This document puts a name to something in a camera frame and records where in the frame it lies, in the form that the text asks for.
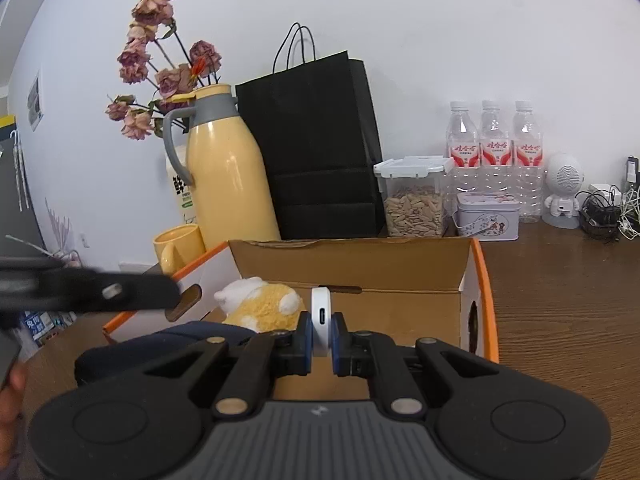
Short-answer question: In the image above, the small white charging device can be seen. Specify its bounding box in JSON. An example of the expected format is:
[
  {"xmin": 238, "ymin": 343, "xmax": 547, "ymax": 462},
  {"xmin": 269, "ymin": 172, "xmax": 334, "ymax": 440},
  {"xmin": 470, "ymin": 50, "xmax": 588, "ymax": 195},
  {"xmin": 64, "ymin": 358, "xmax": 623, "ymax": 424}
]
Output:
[{"xmin": 310, "ymin": 287, "xmax": 332, "ymax": 359}]

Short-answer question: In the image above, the clear water bottle red label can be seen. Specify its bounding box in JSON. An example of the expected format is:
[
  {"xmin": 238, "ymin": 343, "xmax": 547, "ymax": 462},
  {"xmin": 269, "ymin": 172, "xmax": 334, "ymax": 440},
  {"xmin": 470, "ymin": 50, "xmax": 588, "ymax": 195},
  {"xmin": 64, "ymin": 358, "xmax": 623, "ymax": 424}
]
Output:
[
  {"xmin": 479, "ymin": 99, "xmax": 514, "ymax": 195},
  {"xmin": 512, "ymin": 100, "xmax": 545, "ymax": 224},
  {"xmin": 446, "ymin": 100, "xmax": 482, "ymax": 196}
]

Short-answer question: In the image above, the orange and white cardboard box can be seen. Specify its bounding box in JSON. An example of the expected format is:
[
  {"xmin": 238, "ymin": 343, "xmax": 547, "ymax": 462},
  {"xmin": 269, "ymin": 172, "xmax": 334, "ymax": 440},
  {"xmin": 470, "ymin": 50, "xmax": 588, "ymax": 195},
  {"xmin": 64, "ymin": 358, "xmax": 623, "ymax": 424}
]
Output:
[{"xmin": 102, "ymin": 237, "xmax": 500, "ymax": 403}]

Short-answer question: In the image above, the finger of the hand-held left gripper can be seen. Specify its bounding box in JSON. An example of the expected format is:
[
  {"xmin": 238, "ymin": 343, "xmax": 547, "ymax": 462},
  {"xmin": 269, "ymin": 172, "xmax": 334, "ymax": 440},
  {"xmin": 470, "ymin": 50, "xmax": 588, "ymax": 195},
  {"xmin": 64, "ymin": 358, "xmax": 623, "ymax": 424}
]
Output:
[{"xmin": 62, "ymin": 265, "xmax": 182, "ymax": 315}]

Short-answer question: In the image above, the dried pink flower bouquet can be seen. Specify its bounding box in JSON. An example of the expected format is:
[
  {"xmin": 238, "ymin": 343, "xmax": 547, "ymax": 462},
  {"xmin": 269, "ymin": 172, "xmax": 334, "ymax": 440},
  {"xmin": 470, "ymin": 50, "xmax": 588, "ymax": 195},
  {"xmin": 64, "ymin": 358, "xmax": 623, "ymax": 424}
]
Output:
[{"xmin": 104, "ymin": 0, "xmax": 224, "ymax": 142}]

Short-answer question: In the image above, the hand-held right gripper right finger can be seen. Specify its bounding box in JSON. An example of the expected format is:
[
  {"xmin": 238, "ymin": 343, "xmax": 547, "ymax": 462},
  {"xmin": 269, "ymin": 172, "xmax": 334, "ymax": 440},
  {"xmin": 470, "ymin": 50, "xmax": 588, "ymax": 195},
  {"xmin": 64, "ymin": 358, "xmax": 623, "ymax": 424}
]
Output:
[{"xmin": 331, "ymin": 312, "xmax": 501, "ymax": 418}]

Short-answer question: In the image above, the white milk carton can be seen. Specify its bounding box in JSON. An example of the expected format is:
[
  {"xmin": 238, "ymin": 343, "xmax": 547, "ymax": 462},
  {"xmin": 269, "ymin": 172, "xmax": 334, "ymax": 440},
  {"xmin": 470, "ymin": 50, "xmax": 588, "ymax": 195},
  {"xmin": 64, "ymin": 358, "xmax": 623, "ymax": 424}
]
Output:
[{"xmin": 165, "ymin": 149, "xmax": 199, "ymax": 227}]

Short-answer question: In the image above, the dark wall panel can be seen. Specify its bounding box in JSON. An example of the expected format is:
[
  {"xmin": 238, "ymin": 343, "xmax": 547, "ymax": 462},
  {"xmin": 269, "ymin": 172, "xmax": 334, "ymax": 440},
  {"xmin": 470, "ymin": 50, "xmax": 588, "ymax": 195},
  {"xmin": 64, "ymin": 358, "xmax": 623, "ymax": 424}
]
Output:
[{"xmin": 0, "ymin": 115, "xmax": 51, "ymax": 261}]

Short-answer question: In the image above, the clear container of seeds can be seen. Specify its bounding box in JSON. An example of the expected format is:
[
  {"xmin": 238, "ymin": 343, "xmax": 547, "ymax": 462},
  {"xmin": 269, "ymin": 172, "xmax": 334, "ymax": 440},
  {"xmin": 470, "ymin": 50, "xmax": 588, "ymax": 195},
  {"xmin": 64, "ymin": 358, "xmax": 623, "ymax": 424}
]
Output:
[{"xmin": 373, "ymin": 156, "xmax": 455, "ymax": 238}]

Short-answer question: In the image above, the pale printed tin box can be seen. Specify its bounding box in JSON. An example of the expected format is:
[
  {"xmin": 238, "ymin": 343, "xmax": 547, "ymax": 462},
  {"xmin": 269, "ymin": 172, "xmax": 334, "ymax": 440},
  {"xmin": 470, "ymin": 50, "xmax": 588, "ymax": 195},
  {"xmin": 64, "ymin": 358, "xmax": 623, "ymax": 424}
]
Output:
[{"xmin": 452, "ymin": 192, "xmax": 521, "ymax": 241}]

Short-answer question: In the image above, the yellow and white plush toy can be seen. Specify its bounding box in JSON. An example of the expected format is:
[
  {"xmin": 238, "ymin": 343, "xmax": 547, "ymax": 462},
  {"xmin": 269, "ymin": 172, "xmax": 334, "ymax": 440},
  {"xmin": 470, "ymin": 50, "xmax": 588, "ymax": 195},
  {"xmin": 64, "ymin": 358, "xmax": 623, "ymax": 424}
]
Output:
[{"xmin": 215, "ymin": 276, "xmax": 305, "ymax": 334}]

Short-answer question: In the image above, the yellow thermos jug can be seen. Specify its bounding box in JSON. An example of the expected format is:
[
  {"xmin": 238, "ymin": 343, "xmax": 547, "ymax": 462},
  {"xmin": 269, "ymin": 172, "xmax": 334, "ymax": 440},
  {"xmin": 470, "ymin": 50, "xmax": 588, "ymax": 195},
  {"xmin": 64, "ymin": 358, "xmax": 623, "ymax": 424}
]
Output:
[{"xmin": 162, "ymin": 84, "xmax": 282, "ymax": 251}]

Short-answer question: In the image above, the person's left hand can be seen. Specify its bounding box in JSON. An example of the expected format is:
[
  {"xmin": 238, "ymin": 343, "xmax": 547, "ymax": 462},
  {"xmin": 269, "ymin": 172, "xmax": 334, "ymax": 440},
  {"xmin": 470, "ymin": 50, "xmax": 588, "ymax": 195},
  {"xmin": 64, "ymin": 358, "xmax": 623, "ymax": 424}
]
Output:
[{"xmin": 0, "ymin": 360, "xmax": 27, "ymax": 456}]

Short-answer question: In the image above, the black paper bag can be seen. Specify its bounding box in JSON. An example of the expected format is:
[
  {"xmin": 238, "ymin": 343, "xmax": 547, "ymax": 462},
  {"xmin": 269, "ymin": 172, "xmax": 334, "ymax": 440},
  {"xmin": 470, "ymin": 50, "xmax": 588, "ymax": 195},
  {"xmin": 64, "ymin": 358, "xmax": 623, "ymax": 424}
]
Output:
[{"xmin": 235, "ymin": 22, "xmax": 387, "ymax": 241}]

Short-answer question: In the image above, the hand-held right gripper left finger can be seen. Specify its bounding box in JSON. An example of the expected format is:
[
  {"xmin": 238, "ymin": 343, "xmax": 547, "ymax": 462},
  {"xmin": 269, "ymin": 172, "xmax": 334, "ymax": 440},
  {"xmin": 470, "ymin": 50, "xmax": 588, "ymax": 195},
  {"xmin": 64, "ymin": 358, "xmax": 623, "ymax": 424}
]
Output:
[{"xmin": 142, "ymin": 312, "xmax": 315, "ymax": 418}]

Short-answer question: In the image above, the framed wall picture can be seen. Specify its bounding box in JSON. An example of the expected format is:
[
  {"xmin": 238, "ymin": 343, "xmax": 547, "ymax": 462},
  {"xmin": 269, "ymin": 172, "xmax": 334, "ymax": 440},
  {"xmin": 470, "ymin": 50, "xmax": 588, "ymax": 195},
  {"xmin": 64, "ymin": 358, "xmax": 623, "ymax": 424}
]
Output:
[{"xmin": 26, "ymin": 71, "xmax": 44, "ymax": 132}]

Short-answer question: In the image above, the tangle of charger cables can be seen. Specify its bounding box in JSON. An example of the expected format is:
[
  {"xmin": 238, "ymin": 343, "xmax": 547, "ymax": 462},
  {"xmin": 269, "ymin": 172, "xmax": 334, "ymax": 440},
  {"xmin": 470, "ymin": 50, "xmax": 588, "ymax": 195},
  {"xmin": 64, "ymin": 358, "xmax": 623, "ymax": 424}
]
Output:
[{"xmin": 579, "ymin": 183, "xmax": 640, "ymax": 242}]

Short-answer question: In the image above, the yellow mug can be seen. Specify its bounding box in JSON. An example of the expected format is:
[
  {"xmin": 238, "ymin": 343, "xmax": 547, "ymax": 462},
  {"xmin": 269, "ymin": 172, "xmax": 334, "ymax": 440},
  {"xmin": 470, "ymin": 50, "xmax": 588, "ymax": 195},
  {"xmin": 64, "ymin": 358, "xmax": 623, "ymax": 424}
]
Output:
[{"xmin": 152, "ymin": 224, "xmax": 207, "ymax": 276}]

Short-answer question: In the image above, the purple wall decal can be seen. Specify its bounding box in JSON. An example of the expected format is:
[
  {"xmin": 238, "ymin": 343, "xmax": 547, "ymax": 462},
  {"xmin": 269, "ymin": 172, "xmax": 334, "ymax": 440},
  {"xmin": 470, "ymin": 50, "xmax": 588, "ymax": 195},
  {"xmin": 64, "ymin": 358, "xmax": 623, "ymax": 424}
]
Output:
[{"xmin": 44, "ymin": 199, "xmax": 81, "ymax": 267}]

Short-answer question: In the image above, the white robot-shaped speaker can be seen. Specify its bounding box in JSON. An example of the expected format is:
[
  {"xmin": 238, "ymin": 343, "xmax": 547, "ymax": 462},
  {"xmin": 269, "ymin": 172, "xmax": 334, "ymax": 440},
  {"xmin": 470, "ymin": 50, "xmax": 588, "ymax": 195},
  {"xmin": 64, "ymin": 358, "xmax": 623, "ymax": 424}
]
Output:
[{"xmin": 542, "ymin": 152, "xmax": 585, "ymax": 230}]

